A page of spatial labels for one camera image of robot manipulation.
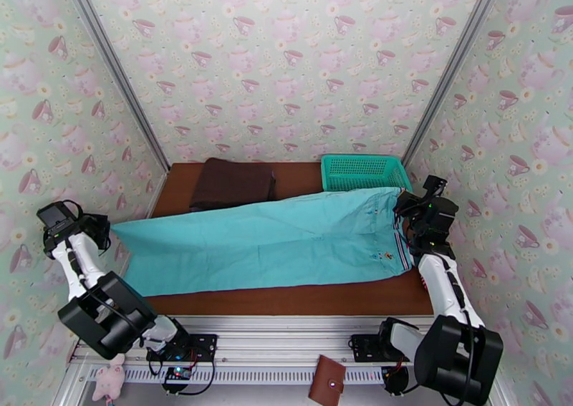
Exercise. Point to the teal trousers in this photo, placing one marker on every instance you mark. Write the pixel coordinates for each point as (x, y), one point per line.
(250, 248)

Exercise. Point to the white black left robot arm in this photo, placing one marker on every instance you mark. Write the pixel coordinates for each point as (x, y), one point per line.
(107, 310)

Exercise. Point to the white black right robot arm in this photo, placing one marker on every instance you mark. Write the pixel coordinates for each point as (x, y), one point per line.
(452, 310)

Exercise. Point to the brown folded trousers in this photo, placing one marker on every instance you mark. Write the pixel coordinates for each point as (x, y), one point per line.
(230, 185)

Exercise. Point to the teal plastic mesh basket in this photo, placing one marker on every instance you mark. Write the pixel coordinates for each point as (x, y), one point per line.
(362, 172)

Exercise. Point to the pink plush toy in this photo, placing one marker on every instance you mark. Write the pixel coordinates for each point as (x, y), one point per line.
(109, 380)

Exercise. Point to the small circuit board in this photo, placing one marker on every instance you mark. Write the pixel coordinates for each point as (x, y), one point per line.
(179, 374)

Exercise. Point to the brown leather wallet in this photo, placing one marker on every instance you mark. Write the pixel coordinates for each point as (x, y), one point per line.
(327, 380)

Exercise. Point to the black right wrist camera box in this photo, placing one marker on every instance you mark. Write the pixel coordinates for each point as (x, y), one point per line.
(435, 186)

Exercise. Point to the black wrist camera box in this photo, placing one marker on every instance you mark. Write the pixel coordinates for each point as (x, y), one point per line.
(56, 214)
(435, 186)

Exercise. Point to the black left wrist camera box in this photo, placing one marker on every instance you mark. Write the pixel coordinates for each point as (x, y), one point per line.
(56, 214)

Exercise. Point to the aluminium frame corner post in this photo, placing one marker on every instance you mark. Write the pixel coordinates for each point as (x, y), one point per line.
(452, 64)
(116, 69)

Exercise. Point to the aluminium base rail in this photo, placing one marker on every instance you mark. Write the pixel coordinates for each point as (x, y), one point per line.
(277, 333)

